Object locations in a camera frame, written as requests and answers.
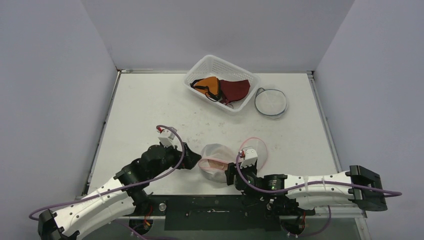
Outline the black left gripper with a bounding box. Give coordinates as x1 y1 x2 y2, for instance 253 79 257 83
149 141 201 179

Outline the white mesh bag pink zipper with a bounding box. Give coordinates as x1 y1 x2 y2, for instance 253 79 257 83
198 136 269 184

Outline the white mesh laundry bag blue zipper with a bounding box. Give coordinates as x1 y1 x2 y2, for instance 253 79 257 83
254 87 289 119

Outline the dark red orange bra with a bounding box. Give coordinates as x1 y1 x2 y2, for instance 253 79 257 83
189 76 251 106

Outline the beige bra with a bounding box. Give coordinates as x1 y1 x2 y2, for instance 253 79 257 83
207 159 228 171

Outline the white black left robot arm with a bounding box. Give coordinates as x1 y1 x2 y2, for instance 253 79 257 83
37 143 202 240

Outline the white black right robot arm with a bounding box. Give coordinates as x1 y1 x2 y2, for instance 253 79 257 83
225 163 388 215

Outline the white plastic basket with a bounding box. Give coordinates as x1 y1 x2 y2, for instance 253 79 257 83
183 55 261 114

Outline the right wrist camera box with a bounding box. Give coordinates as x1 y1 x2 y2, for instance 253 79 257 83
240 146 258 168

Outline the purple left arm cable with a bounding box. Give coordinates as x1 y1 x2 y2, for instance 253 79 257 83
28 124 186 240

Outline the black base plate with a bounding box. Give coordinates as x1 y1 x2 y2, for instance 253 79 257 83
130 195 316 231

